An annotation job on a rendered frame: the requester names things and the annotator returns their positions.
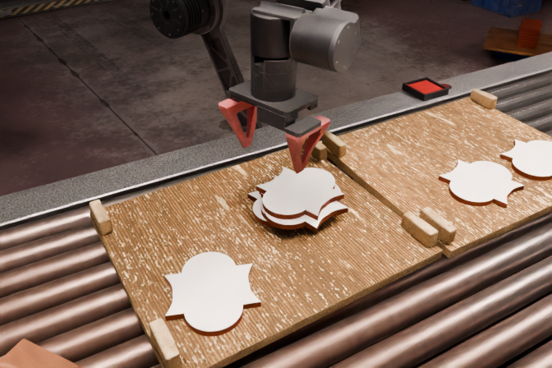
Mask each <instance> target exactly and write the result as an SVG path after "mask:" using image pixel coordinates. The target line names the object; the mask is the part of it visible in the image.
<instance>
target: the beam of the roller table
mask: <svg viewBox="0 0 552 368"><path fill-rule="evenodd" d="M550 72H552V52H549V53H543V54H540V55H536V56H534V57H528V58H524V59H521V60H518V61H515V62H509V63H505V64H503V65H499V66H496V67H490V68H487V69H484V70H480V71H474V72H472V73H468V74H465V75H461V76H456V77H453V78H449V79H446V80H441V81H437V82H438V83H440V84H447V85H451V86H452V89H450V90H449V91H448V95H445V96H442V97H438V98H436V99H431V100H427V101H424V102H423V101H422V100H420V99H418V98H416V97H415V96H413V95H411V94H409V93H408V92H406V91H404V90H403V91H399V92H396V93H393V94H387V95H384V96H380V97H378V98H374V99H368V100H365V101H362V102H359V103H353V104H349V105H347V106H343V107H340V108H334V109H331V110H328V111H324V112H321V113H316V114H312V115H309V116H305V117H300V118H298V119H296V121H295V123H297V122H299V121H301V120H303V119H305V118H307V117H317V116H319V115H320V116H323V117H326V118H328V119H330V125H329V127H328V128H327V130H326V131H329V132H331V133H332V134H334V135H335V134H338V133H341V132H345V131H350V130H352V129H356V128H358V127H363V126H367V125H370V124H373V123H376V122H381V121H384V120H387V119H390V118H393V117H398V116H401V115H404V114H407V113H412V112H415V111H418V110H422V109H424V108H429V107H433V106H435V105H439V104H444V103H447V102H450V101H453V100H456V99H460V98H464V97H467V96H470V95H471V92H472V90H474V89H478V90H481V91H487V90H492V89H495V88H499V87H501V86H505V85H510V84H512V83H516V82H519V81H524V80H526V79H530V78H532V77H536V76H541V75H544V74H547V73H550ZM326 131H325V132H326ZM286 148H288V143H287V139H286V132H285V131H281V130H279V129H278V128H275V127H273V126H266V127H262V128H259V129H255V132H254V135H253V139H252V142H251V145H250V146H248V147H246V148H245V149H244V148H242V145H241V143H240V141H239V140H238V138H237V136H236V135H234V136H228V137H224V138H222V139H218V140H212V141H209V142H206V143H203V144H199V145H193V146H191V147H187V148H184V149H178V150H175V151H172V152H168V153H165V154H160V155H156V156H153V157H149V158H146V159H141V160H137V161H134V162H130V163H125V164H122V165H118V166H115V167H112V168H106V169H103V170H99V171H97V172H91V173H87V174H84V175H81V176H78V177H72V178H68V179H66V180H62V181H59V182H53V183H50V184H47V185H43V186H37V187H35V188H31V189H28V190H24V191H19V192H16V193H12V194H9V195H4V196H0V231H1V230H4V229H7V228H12V227H15V226H18V225H22V224H24V223H29V222H33V221H35V220H39V219H44V218H47V217H50V216H53V215H56V214H61V213H64V212H67V211H70V210H73V209H78V208H81V207H84V206H87V205H90V202H91V201H94V200H100V201H105V200H110V199H112V198H116V197H119V196H124V195H127V194H130V193H132V192H136V191H141V190H144V189H147V188H150V187H153V186H158V185H161V184H164V183H167V182H172V181H176V180H178V179H182V178H184V177H189V176H193V175H196V174H198V173H203V172H207V171H209V170H213V169H216V168H221V167H224V166H227V165H230V164H233V163H238V162H241V161H244V160H248V159H253V158H255V157H259V156H261V155H264V154H269V153H273V152H275V151H279V150H284V149H286Z"/></svg>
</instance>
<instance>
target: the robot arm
mask: <svg viewBox="0 0 552 368"><path fill-rule="evenodd" d="M341 1H342V0H277V2H270V1H266V0H261V4H260V6H259V7H255V8H253V9H251V79H250V80H247V81H245V82H243V83H241V84H239V85H235V86H233V87H231V88H229V98H228V99H225V100H224V101H222V102H220V103H218V108H219V110H220V111H221V113H222V114H223V115H224V117H225V118H226V120H227V121H228V123H229V125H230V126H231V128H232V129H233V130H234V132H235V134H236V136H237V138H238V140H239V141H240V143H241V146H242V148H244V149H245V148H246V147H248V146H250V145H251V142H252V139H253V135H254V132H255V124H256V120H258V121H261V122H263V123H266V124H268V125H270V126H272V127H275V128H278V129H279V130H281V131H285V132H286V139H287V145H288V148H289V152H290V155H291V159H292V165H293V167H294V170H295V173H296V174H298V173H300V172H301V171H303V170H304V168H305V166H306V164H307V161H308V159H309V157H310V156H311V153H312V150H313V149H314V148H315V146H316V144H317V143H318V141H319V140H320V138H321V137H322V135H323V134H324V133H325V131H326V130H327V128H328V127H329V125H330V119H328V118H326V117H323V116H320V115H319V116H317V117H307V118H305V119H303V120H301V121H299V122H297V123H295V121H296V119H297V116H298V112H300V111H301V110H302V109H304V108H307V109H308V110H312V109H314V108H317V107H318V100H319V96H318V95H316V94H312V93H309V92H307V91H304V90H300V89H298V88H296V78H297V62H300V63H304V64H307V65H310V66H313V67H319V68H322V69H325V70H329V71H334V72H337V73H343V72H345V71H346V70H347V69H348V68H349V67H350V65H351V63H352V60H353V58H354V56H355V54H356V50H357V48H358V47H359V45H360V44H361V36H360V25H359V16H358V15H357V14H356V13H353V12H350V11H344V10H341V4H340V2H341ZM244 109H247V127H246V136H245V134H244V132H243V130H242V127H241V125H240V123H239V121H238V119H237V113H239V112H240V111H242V110H244ZM308 136H309V137H308ZM307 137H308V140H307V142H306V147H305V149H304V152H303V155H302V157H301V150H302V146H303V144H304V143H305V140H306V138H307Z"/></svg>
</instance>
